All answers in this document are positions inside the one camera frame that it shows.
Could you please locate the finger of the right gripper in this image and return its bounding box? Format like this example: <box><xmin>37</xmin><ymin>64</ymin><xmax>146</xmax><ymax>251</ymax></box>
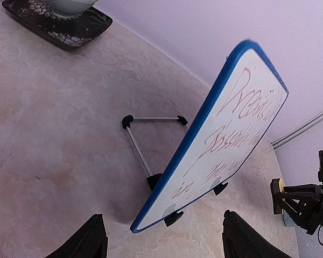
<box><xmin>280</xmin><ymin>184</ymin><xmax>323</xmax><ymax>206</ymax></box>
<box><xmin>281</xmin><ymin>199</ymin><xmax>323</xmax><ymax>235</ymax></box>

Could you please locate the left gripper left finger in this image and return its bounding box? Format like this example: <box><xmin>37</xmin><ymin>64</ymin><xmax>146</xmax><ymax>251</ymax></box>
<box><xmin>46</xmin><ymin>214</ymin><xmax>108</xmax><ymax>258</ymax></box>

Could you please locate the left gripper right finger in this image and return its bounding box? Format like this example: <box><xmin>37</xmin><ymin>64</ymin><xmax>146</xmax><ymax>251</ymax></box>
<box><xmin>222</xmin><ymin>210</ymin><xmax>289</xmax><ymax>258</ymax></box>

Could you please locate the yellow whiteboard eraser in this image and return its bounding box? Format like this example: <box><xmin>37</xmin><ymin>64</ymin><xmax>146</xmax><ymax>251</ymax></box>
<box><xmin>271</xmin><ymin>178</ymin><xmax>284</xmax><ymax>215</ymax></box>

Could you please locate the blue framed whiteboard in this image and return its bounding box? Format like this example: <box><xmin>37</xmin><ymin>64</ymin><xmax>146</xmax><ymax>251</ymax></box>
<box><xmin>130</xmin><ymin>40</ymin><xmax>289</xmax><ymax>233</ymax></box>

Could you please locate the whiteboard metal stand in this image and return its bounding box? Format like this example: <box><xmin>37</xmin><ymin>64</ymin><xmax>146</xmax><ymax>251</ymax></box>
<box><xmin>122</xmin><ymin>115</ymin><xmax>235</xmax><ymax>233</ymax></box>

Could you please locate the black patterned square plate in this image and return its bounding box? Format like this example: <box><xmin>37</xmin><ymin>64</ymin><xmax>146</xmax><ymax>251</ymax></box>
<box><xmin>2</xmin><ymin>1</ymin><xmax>113</xmax><ymax>51</ymax></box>

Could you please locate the light green bowl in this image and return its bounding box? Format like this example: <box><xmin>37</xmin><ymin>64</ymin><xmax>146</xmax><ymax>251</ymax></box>
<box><xmin>45</xmin><ymin>0</ymin><xmax>98</xmax><ymax>18</ymax></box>

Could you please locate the right aluminium frame post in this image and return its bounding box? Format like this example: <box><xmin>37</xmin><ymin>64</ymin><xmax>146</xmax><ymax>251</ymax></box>
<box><xmin>271</xmin><ymin>110</ymin><xmax>323</xmax><ymax>149</ymax></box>

